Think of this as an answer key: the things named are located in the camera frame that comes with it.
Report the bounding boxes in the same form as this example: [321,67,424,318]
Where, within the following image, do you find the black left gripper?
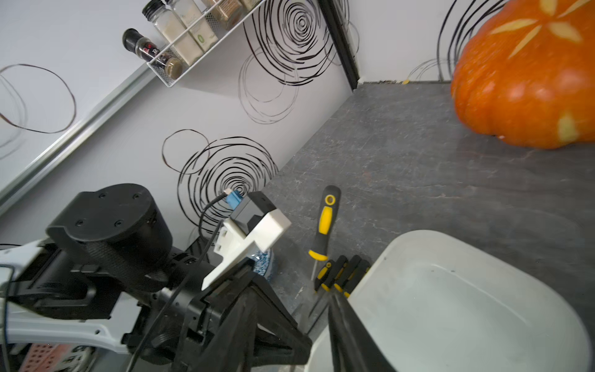
[176,258,312,371]

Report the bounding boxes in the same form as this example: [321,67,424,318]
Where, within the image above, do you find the white plastic storage box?
[304,229,593,372]

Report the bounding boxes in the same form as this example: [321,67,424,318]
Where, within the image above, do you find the spice jar brown contents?
[202,0,244,30]

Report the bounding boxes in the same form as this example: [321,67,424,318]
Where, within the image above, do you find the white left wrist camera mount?
[201,188,291,290]

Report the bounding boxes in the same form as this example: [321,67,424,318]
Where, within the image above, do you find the clear acrylic spice shelf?
[142,0,261,88]

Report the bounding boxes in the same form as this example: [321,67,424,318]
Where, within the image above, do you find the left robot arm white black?
[1,184,312,371]

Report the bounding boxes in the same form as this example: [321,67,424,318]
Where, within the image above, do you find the dark sauce bottle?
[122,28,184,80]

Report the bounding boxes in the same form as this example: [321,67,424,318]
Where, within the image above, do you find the file tool black-yellow handle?
[297,184,342,333]
[308,260,336,316]
[333,255,362,292]

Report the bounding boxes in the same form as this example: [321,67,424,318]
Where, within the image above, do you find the aluminium wall rail left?
[1,65,155,214]

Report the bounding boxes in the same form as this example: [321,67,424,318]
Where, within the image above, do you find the spice jar white contents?
[142,0,203,66]

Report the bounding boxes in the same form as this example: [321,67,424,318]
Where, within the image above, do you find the orange pumpkin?
[451,1,594,150]

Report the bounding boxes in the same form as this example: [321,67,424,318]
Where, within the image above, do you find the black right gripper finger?
[328,293,395,372]

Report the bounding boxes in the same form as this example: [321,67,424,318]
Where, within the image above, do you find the black corner frame post left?
[318,0,359,91]

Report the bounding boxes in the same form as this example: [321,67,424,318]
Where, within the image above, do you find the blue patterned bowl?
[250,250,274,280]

